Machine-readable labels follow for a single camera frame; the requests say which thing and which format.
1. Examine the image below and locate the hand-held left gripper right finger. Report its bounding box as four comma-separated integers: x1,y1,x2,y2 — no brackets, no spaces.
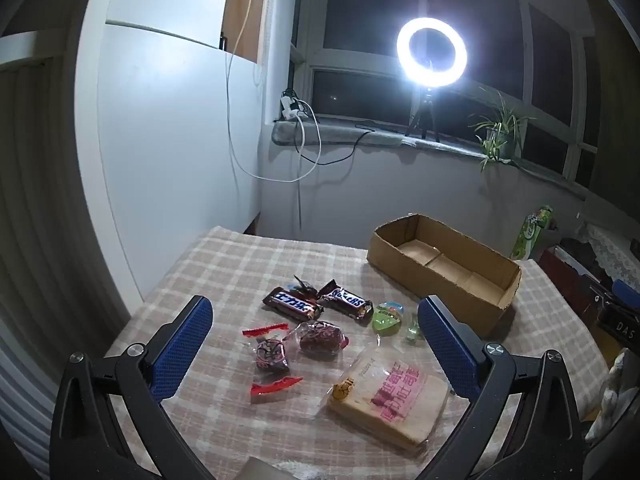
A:
417,295,588,480

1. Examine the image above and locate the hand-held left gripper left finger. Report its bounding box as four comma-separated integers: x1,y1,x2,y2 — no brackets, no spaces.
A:
50,295,216,480

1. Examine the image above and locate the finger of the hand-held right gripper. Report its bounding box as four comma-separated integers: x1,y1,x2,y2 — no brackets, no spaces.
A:
590,280,640,313

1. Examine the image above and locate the cardboard box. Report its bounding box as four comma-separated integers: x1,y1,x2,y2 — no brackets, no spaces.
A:
366,214,522,338

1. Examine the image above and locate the bread slice packet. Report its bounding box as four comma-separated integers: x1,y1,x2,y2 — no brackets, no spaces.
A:
326,347,451,456

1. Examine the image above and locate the red-ended date candy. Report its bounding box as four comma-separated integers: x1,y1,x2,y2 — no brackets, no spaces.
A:
242,324,305,405

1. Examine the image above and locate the brown chocolate bar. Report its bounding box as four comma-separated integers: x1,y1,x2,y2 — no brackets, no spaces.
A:
316,280,375,321

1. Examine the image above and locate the chocolate bar with blue label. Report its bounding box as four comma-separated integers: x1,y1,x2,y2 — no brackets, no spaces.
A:
262,286,323,318

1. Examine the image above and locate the white lace cloth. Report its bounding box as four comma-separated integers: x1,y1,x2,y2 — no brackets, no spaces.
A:
575,222,640,281

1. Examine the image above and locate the dark red furniture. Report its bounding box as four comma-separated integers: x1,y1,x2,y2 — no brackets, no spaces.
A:
540,245,601,313

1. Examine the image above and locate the white crumpled cloth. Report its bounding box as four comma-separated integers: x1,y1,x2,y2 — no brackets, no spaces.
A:
585,350,640,443

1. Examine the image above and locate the green jelly cup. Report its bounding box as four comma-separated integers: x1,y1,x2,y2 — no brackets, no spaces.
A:
371,301,405,337

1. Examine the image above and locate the checked tablecloth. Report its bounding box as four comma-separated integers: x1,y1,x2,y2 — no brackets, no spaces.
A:
102,225,621,480

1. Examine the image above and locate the green carton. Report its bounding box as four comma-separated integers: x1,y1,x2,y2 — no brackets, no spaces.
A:
510,205,555,261

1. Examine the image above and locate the white cabinet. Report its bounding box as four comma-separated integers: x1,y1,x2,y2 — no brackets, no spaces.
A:
75,0,263,321

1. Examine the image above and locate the potted spider plant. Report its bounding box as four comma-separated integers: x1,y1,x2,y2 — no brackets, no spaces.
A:
467,87,536,173

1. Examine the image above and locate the black tripod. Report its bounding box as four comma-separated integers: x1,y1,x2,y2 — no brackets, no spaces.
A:
404,87,441,143

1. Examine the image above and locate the grey window sill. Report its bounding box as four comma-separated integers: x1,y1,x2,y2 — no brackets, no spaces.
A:
270,119,601,196

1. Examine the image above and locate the white power strip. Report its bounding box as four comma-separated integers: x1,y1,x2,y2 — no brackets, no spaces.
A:
279,91,313,122

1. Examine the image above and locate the window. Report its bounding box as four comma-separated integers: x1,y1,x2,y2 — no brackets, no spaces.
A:
292,0,601,186

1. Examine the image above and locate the black cable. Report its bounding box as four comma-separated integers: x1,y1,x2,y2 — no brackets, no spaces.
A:
295,122,401,166

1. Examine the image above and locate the white cable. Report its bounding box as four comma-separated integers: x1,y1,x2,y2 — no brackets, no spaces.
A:
223,0,321,183

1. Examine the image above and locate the ring light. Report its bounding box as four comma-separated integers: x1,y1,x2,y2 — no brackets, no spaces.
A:
396,16,468,88

